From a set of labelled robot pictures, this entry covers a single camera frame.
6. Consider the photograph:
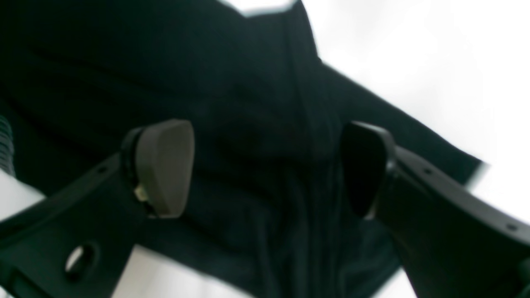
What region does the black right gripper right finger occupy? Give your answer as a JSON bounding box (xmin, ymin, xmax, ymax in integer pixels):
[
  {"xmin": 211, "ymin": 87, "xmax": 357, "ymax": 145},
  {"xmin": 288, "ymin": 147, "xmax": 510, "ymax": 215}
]
[{"xmin": 340, "ymin": 121, "xmax": 530, "ymax": 298}]

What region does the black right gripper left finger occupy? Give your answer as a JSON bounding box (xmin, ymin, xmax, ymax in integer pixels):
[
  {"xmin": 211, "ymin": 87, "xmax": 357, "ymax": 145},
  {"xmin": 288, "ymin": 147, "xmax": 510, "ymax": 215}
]
[{"xmin": 1, "ymin": 119, "xmax": 195, "ymax": 298}]

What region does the black printed T-shirt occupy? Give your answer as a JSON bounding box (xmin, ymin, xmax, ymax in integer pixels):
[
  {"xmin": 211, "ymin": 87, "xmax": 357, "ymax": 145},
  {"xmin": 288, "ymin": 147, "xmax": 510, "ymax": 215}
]
[{"xmin": 0, "ymin": 0, "xmax": 482, "ymax": 298}]

